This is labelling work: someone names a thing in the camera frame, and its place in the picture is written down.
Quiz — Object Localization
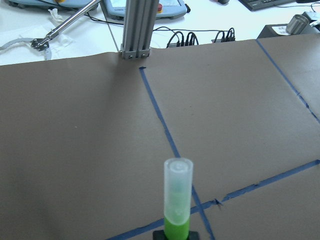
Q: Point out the grey teach pendant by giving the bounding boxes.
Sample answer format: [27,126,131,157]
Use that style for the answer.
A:
[100,0,190,21]
[4,0,91,11]

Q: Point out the left black USB hub cables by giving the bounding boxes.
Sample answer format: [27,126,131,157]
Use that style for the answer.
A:
[166,30,200,49]

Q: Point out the aluminium frame post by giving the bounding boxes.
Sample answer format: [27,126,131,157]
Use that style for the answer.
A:
[121,13,156,59]

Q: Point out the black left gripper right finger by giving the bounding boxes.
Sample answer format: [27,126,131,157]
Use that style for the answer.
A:
[187,231,200,240]

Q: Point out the black keyboard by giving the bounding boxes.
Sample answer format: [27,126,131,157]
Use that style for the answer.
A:
[239,0,295,12]

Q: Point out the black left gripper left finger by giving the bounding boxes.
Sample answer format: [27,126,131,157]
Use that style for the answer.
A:
[152,230,166,240]

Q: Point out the green highlighter pen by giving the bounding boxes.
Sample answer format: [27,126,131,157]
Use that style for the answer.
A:
[164,157,194,240]

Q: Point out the metal rod tool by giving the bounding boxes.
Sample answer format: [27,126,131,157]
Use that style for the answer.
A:
[30,0,100,51]

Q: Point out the silver metal cylinder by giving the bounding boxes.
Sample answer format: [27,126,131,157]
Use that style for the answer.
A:
[285,14,309,35]

